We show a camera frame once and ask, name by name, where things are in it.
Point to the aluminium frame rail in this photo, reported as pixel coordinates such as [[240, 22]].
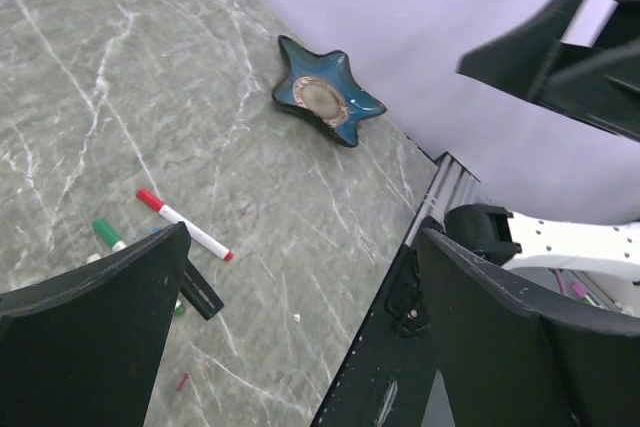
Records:
[[453, 186]]

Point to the white pen black tip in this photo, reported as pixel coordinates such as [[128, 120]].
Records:
[[93, 258]]

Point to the white pen green tip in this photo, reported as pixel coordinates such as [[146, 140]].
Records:
[[179, 307]]

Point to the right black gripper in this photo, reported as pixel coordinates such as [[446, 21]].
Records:
[[597, 85]]

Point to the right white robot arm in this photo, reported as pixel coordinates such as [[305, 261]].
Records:
[[512, 240]]

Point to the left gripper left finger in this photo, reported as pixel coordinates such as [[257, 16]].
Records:
[[83, 348]]

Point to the black marker blue tip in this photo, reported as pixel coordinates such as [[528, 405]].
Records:
[[197, 290]]

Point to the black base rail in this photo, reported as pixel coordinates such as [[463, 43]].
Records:
[[386, 376]]

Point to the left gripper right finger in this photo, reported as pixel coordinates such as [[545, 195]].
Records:
[[513, 353]]

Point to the green pen cap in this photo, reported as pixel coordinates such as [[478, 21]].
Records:
[[105, 232]]

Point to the white pen red tip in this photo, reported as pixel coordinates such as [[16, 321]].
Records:
[[197, 234]]

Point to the red pen cap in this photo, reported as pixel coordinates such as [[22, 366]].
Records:
[[149, 199]]

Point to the blue star-shaped dish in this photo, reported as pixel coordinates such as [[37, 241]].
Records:
[[321, 90]]

